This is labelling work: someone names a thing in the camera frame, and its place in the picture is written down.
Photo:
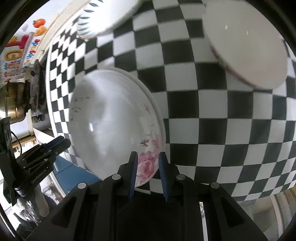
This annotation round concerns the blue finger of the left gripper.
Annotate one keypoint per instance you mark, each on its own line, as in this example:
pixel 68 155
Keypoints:
pixel 59 144

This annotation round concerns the black white checkered mat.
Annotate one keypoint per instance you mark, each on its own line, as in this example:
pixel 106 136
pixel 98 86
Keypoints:
pixel 217 128

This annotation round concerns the leaf pattern white bowl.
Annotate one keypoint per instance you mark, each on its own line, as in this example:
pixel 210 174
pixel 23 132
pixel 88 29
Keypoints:
pixel 99 18

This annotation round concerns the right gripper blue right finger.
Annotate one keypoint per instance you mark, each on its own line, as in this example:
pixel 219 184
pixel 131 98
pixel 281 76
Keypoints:
pixel 168 174

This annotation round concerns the white bowl red rim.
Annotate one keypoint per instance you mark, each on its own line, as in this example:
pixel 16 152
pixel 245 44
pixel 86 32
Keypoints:
pixel 245 43

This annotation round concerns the black glass gas stove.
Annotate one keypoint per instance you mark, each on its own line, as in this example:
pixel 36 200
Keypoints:
pixel 38 103

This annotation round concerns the white plate pink roses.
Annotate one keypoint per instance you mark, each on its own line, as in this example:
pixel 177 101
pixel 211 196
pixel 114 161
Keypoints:
pixel 109 117

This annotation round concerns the stainless steel pot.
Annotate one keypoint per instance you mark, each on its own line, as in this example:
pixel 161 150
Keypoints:
pixel 15 101

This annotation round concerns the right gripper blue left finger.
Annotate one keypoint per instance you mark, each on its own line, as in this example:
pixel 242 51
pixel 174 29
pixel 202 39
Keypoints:
pixel 128 173

